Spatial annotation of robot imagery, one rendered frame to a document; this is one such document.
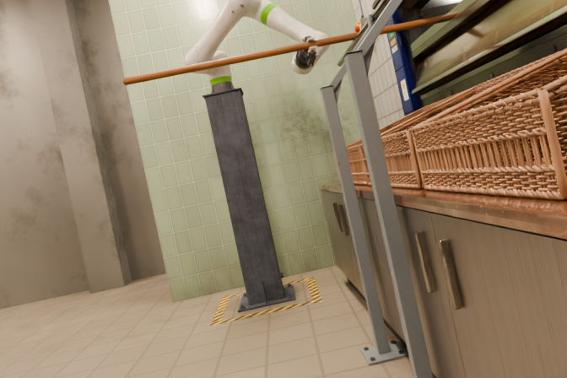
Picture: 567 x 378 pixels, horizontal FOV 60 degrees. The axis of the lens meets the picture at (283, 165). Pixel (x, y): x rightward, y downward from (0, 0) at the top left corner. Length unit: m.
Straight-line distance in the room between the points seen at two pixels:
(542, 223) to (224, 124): 2.25
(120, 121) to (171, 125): 1.51
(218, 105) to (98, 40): 2.44
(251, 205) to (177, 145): 0.84
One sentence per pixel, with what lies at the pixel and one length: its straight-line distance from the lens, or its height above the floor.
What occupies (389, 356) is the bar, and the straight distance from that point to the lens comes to 1.83.
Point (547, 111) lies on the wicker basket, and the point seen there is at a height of 0.70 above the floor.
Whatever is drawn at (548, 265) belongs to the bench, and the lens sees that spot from 0.73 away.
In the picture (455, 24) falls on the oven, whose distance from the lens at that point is 2.13.
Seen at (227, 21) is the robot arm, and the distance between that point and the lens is 2.63.
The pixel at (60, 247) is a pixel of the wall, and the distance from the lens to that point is 5.06.
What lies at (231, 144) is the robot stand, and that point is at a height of 0.90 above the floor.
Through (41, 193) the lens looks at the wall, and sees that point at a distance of 5.09.
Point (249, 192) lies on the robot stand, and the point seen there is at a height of 0.62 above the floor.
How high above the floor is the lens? 0.70
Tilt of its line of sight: 1 degrees up
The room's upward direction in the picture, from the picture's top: 12 degrees counter-clockwise
